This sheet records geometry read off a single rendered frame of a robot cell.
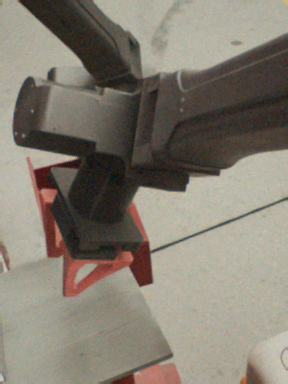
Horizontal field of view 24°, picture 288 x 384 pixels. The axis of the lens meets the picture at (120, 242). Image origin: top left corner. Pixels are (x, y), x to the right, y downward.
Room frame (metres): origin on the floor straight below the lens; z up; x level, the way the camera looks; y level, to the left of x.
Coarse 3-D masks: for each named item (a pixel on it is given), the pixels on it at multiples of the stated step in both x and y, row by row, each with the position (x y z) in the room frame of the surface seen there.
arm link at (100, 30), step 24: (24, 0) 0.69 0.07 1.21; (48, 0) 0.69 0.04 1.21; (72, 0) 0.70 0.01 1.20; (48, 24) 0.71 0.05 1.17; (72, 24) 0.71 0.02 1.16; (96, 24) 0.73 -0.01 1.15; (72, 48) 0.74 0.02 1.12; (96, 48) 0.73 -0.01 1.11; (120, 48) 0.75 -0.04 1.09; (96, 72) 0.75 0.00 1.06; (120, 72) 0.75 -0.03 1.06
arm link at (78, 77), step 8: (48, 72) 0.84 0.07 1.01; (56, 72) 0.81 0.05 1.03; (64, 72) 0.81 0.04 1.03; (72, 72) 0.81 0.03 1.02; (80, 72) 0.81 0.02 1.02; (56, 80) 0.80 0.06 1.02; (64, 80) 0.80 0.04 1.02; (72, 80) 0.80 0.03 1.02; (80, 80) 0.80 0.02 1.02; (88, 80) 0.80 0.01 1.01; (88, 88) 0.79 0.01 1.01; (120, 88) 0.75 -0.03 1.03; (128, 88) 0.75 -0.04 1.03; (136, 88) 0.76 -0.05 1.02
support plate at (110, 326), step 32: (0, 288) 0.46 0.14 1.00; (32, 288) 0.45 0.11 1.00; (96, 288) 0.44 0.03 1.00; (128, 288) 0.43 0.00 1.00; (32, 320) 0.41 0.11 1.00; (64, 320) 0.41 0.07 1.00; (96, 320) 0.40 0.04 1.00; (128, 320) 0.39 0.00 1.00; (32, 352) 0.37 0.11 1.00; (64, 352) 0.37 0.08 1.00; (96, 352) 0.36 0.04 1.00; (128, 352) 0.35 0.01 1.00; (160, 352) 0.35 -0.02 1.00
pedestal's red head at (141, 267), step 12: (36, 168) 0.86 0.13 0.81; (48, 168) 0.86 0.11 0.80; (72, 168) 0.86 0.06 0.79; (36, 192) 0.77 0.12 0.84; (132, 204) 0.76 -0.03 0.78; (132, 216) 0.74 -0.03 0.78; (144, 228) 0.71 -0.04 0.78; (60, 240) 0.71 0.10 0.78; (144, 240) 0.68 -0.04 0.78; (132, 252) 0.68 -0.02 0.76; (144, 252) 0.68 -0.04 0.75; (132, 264) 0.68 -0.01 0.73; (144, 264) 0.68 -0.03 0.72; (144, 276) 0.68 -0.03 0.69
